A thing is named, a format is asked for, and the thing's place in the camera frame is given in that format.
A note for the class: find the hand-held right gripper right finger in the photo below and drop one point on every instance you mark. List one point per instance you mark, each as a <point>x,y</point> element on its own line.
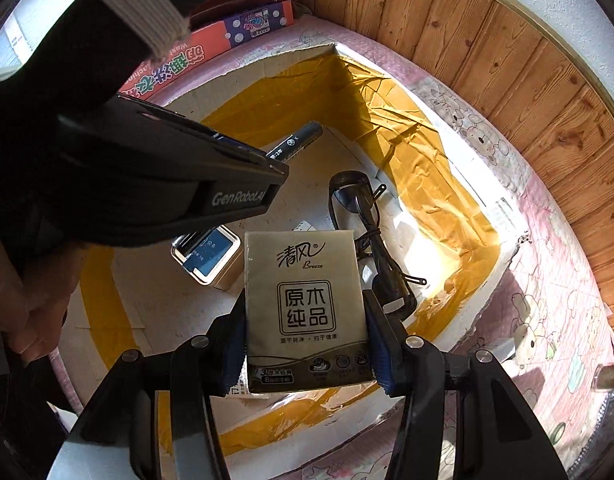
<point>380,360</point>

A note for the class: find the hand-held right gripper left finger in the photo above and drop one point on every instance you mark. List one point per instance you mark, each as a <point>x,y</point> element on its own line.
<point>233,360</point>

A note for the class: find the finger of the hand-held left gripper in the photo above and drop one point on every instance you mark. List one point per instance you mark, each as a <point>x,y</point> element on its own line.
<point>227,165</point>
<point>187,127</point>

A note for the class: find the black glasses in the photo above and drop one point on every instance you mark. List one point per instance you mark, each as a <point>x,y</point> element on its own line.
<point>387,287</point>

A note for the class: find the black marker pen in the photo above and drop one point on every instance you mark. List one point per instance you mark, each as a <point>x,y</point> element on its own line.
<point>299,137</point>

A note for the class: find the gold tin blue label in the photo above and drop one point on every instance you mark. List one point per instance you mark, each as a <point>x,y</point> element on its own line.
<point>222,270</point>

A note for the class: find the gold tissue packet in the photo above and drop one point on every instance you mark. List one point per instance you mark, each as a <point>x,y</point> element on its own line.
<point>307,300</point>

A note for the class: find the white cardboard box yellow tape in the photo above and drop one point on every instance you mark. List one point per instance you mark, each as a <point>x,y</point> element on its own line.
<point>437,185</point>

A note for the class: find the person's left hand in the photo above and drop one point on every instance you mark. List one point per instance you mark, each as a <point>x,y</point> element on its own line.
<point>37,300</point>

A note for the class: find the orange colourful box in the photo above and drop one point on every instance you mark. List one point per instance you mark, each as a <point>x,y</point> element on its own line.
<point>207,45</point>

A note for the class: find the small green tape roll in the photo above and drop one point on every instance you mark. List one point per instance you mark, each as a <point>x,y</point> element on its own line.
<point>554,430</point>

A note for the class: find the pink printed blanket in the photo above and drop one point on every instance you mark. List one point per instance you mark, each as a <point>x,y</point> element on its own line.
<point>552,270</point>

